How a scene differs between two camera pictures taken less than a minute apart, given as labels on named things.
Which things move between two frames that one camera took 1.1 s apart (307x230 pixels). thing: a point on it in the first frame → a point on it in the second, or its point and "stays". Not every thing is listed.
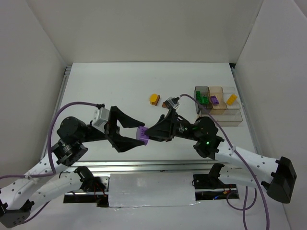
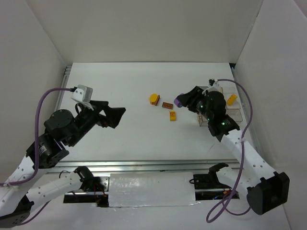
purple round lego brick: (140, 134) → (177, 102)
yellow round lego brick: (153, 98) stays
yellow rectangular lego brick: (230, 100) stays
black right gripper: (171, 125) → (194, 98)
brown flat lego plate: (156, 102) stays
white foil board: (148, 189) stays
